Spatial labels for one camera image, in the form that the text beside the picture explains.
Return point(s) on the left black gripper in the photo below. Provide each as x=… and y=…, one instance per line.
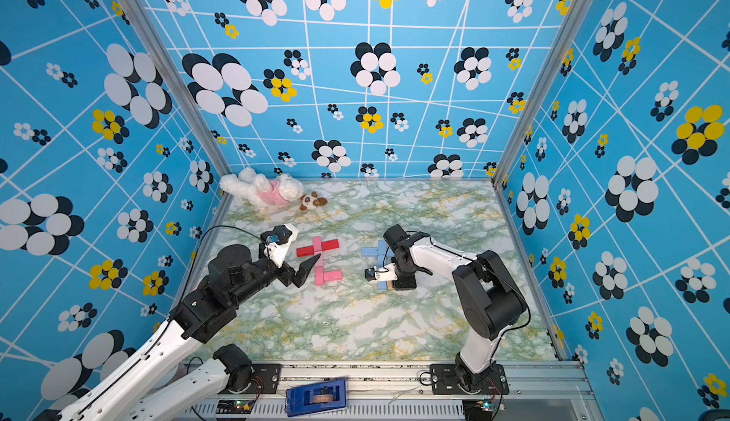
x=290, y=276

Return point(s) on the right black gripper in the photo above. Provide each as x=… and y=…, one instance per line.
x=404, y=284

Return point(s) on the red block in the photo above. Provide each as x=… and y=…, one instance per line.
x=305, y=251
x=330, y=245

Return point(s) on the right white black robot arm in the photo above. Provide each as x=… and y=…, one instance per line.
x=490, y=299

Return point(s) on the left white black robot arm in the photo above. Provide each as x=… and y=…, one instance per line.
x=128, y=394

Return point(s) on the small brown white plush dog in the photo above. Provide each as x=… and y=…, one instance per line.
x=312, y=201

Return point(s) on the white pink plush toy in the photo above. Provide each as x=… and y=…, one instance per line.
x=260, y=191

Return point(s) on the blue box device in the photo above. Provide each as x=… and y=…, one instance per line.
x=316, y=398

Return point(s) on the left circuit board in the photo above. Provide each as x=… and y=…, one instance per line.
x=235, y=407

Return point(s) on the circuit board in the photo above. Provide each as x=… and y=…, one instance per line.
x=235, y=407
x=476, y=406

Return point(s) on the right circuit board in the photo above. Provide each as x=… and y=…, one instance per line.
x=476, y=406

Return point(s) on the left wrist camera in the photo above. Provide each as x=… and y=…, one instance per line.
x=277, y=242

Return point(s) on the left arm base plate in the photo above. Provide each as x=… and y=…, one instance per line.
x=265, y=378

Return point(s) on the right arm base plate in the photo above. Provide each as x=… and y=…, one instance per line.
x=452, y=379

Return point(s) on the aluminium front rail frame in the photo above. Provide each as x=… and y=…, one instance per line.
x=553, y=390

